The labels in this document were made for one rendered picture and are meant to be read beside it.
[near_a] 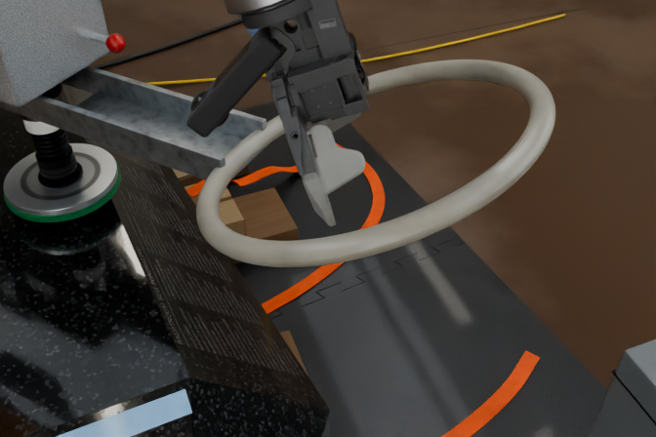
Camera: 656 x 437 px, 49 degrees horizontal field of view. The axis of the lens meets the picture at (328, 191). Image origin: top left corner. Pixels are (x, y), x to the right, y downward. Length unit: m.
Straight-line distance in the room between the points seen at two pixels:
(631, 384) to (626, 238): 1.54
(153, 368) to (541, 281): 1.60
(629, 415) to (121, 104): 0.98
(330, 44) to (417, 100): 2.64
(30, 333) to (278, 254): 0.60
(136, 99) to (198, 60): 2.36
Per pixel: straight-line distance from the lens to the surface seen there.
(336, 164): 0.65
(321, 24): 0.65
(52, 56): 1.26
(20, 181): 1.50
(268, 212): 2.51
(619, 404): 1.30
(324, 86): 0.66
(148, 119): 1.24
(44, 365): 1.24
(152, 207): 1.58
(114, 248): 1.39
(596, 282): 2.56
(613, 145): 3.21
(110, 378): 1.19
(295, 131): 0.64
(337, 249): 0.75
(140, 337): 1.23
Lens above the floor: 1.76
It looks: 40 degrees down
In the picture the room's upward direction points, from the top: straight up
